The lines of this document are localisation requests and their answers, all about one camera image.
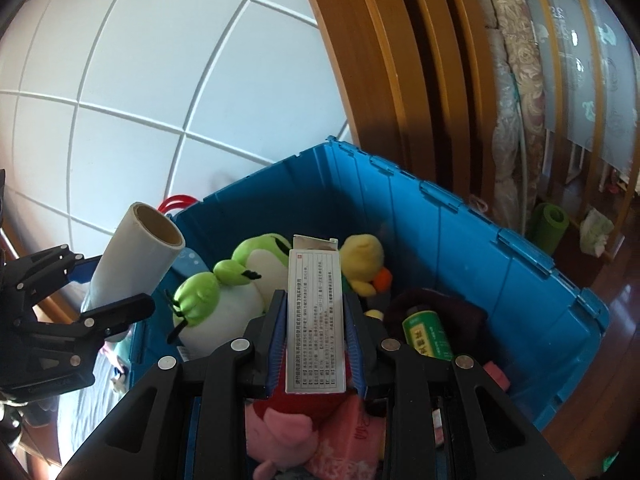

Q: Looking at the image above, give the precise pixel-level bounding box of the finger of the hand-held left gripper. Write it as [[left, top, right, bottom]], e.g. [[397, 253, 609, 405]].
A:
[[75, 292, 156, 343], [15, 244, 106, 306]]

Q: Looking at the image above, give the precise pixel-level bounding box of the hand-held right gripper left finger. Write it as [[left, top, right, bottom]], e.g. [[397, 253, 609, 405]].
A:
[[60, 290, 288, 480]]

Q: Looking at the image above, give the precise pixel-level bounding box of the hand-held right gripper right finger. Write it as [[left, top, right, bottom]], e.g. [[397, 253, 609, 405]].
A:
[[342, 291, 576, 480]]

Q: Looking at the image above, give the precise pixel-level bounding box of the white lint roller refill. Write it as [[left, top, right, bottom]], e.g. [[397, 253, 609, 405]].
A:
[[80, 202, 187, 343]]

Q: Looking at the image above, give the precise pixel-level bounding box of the slim white medicine box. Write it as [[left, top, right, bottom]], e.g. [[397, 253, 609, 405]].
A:
[[285, 234, 348, 394]]

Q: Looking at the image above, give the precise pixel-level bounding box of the brown bottle green label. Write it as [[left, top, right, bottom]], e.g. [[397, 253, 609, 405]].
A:
[[402, 306, 455, 363]]

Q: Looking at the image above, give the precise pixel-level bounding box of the blue plastic storage crate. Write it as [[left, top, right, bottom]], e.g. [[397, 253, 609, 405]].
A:
[[127, 136, 612, 480]]

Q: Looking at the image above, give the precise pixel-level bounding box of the pink pig plush red dress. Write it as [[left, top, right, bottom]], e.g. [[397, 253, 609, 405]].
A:
[[245, 360, 351, 480]]

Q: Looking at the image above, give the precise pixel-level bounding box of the green frog plush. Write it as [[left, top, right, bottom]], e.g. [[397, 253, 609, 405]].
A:
[[167, 232, 293, 361]]

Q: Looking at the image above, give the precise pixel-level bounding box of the pink printed packet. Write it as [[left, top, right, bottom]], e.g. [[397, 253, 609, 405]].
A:
[[305, 395, 388, 480]]

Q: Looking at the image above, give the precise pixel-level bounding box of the yellow duck plush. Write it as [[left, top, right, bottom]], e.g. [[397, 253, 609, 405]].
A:
[[340, 234, 393, 297]]

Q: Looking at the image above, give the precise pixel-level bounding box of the red plastic suitcase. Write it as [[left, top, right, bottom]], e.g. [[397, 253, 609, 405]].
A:
[[159, 194, 198, 216]]

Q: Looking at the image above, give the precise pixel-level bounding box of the dark maroon cloth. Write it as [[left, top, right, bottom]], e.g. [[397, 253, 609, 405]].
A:
[[387, 287, 488, 361]]

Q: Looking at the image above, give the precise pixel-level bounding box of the white padded headboard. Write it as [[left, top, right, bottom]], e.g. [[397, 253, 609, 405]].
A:
[[0, 0, 351, 281]]

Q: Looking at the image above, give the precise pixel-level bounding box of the green rolled yoga mat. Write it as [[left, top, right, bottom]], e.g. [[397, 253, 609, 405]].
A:
[[529, 202, 570, 256]]

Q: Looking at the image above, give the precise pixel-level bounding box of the white crumpled cloth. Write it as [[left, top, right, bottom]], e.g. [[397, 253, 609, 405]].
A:
[[580, 209, 615, 257]]

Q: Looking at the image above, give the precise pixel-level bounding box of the floral patterned rolled quilt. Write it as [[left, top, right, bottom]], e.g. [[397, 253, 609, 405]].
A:
[[470, 0, 548, 236]]

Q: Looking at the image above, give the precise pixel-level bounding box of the frosted glass sliding door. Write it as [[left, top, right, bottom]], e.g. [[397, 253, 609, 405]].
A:
[[530, 0, 640, 171]]

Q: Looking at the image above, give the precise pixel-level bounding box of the wooden headboard frame post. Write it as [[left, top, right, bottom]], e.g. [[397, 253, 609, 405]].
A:
[[292, 0, 501, 221]]

